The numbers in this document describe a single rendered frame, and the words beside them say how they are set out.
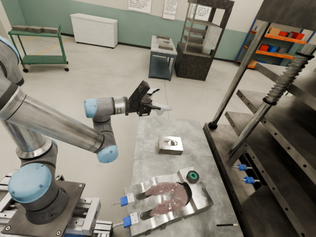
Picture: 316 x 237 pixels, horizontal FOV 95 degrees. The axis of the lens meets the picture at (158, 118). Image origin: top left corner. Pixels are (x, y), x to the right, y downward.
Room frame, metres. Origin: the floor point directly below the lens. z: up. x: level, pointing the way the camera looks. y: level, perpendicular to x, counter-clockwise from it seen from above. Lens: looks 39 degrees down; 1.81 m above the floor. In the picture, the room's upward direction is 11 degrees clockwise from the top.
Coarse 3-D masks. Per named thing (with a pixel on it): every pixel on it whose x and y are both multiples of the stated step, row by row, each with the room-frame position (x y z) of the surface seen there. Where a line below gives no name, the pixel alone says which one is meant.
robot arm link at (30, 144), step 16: (0, 48) 0.34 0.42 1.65; (0, 64) 0.30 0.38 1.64; (16, 64) 0.37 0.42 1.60; (16, 80) 0.34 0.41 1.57; (16, 128) 0.30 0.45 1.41; (16, 144) 0.29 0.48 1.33; (32, 144) 0.31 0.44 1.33; (48, 144) 0.35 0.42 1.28; (32, 160) 0.28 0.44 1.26; (48, 160) 0.30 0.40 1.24
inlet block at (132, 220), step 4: (128, 216) 0.28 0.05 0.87; (132, 216) 0.28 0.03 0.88; (136, 216) 0.28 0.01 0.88; (124, 220) 0.26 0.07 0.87; (128, 220) 0.26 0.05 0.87; (132, 220) 0.26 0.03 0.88; (136, 220) 0.26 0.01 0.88; (116, 224) 0.23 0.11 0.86; (120, 224) 0.24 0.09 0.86; (124, 224) 0.24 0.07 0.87; (128, 224) 0.24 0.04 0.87; (132, 224) 0.24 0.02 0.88
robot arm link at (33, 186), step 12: (24, 168) 0.24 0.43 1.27; (36, 168) 0.25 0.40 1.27; (48, 168) 0.27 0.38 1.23; (12, 180) 0.20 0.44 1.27; (24, 180) 0.20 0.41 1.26; (36, 180) 0.21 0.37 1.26; (48, 180) 0.23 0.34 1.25; (12, 192) 0.17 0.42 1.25; (24, 192) 0.17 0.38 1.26; (36, 192) 0.18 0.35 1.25; (48, 192) 0.20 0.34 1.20; (24, 204) 0.16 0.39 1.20; (36, 204) 0.17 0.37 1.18; (48, 204) 0.19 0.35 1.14
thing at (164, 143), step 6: (162, 138) 0.91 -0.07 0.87; (168, 138) 0.92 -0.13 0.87; (174, 138) 0.94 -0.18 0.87; (180, 138) 0.95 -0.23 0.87; (162, 144) 0.84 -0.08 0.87; (168, 144) 0.87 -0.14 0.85; (174, 144) 0.88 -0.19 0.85; (180, 144) 0.88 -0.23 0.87; (162, 150) 0.79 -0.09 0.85; (168, 150) 0.80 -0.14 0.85; (174, 150) 0.81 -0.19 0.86; (180, 150) 0.81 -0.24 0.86
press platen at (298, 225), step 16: (240, 128) 1.05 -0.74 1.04; (256, 128) 1.10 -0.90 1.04; (256, 144) 0.88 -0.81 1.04; (272, 144) 0.92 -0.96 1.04; (256, 160) 0.73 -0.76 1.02; (272, 160) 0.74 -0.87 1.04; (288, 160) 0.77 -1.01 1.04; (272, 176) 0.60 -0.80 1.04; (288, 176) 0.63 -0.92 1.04; (304, 176) 0.65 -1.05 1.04; (288, 192) 0.51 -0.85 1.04; (304, 192) 0.53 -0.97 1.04; (288, 208) 0.41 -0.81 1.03; (304, 208) 0.43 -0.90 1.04; (304, 224) 0.34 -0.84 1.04
